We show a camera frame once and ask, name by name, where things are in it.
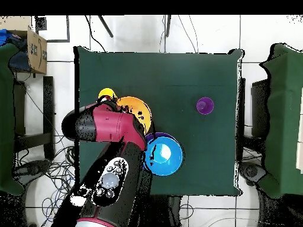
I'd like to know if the large orange bowl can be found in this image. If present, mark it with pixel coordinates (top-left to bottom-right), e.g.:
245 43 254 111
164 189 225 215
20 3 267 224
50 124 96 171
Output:
116 96 153 136

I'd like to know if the tangle of floor cables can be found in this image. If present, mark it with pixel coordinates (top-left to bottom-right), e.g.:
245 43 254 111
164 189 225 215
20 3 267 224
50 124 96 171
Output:
14 127 79 227

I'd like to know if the blue cloth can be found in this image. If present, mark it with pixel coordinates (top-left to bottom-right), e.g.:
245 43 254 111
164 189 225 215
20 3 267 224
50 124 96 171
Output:
0 28 17 47

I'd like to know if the large purple bowl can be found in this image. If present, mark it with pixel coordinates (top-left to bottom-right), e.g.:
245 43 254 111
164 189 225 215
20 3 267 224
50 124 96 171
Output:
143 132 181 144

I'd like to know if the purple cup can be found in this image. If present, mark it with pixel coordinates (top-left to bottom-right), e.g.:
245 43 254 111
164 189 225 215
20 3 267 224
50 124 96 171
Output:
195 96 215 116

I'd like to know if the large blue bowl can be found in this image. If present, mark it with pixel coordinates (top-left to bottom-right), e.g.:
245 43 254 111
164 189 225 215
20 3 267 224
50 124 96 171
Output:
143 136 185 177

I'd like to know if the black stool frame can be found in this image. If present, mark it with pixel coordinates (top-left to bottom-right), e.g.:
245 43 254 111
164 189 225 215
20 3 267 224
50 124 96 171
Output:
12 75 56 161
236 77 269 152

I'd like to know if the dark green tablecloth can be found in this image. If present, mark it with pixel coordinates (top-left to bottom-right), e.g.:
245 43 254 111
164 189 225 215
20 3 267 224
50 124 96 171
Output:
72 46 244 197

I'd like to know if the green cloth side table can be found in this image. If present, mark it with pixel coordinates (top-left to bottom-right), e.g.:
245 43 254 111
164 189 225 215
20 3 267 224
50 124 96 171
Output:
0 43 25 197
259 43 303 199

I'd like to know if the black tripod leg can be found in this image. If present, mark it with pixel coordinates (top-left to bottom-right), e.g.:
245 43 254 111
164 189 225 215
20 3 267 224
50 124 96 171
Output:
165 15 172 38
97 15 114 38

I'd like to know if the cardboard box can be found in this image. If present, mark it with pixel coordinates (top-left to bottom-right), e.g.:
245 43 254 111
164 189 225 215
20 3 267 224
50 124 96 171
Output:
0 15 48 74

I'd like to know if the black metal frame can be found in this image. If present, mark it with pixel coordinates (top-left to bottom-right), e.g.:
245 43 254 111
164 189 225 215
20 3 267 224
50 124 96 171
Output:
34 15 71 44

